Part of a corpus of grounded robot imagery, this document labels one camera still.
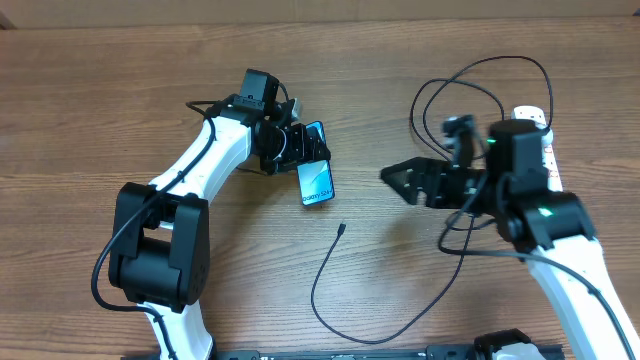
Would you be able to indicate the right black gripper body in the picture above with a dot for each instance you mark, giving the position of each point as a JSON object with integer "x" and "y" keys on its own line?
{"x": 466, "y": 188}

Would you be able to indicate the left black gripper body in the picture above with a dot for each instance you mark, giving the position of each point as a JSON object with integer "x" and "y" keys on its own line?
{"x": 276, "y": 152}

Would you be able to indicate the Samsung Galaxy smartphone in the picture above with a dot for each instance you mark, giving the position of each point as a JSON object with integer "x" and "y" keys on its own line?
{"x": 315, "y": 182}

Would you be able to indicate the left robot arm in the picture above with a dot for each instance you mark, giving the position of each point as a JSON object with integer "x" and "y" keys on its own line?
{"x": 158, "y": 258}

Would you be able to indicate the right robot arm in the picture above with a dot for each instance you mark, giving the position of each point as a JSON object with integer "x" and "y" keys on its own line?
{"x": 550, "y": 231}

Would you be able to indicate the white charger plug adapter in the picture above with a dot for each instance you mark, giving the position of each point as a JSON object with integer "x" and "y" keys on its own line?
{"x": 547, "y": 136}

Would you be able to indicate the white power strip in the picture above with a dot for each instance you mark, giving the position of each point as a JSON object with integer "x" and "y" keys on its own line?
{"x": 536, "y": 114}

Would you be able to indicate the brown cardboard backdrop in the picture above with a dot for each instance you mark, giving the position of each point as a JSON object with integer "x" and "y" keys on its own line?
{"x": 41, "y": 14}

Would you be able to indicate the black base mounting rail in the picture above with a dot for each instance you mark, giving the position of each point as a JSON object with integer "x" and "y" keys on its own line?
{"x": 520, "y": 348}

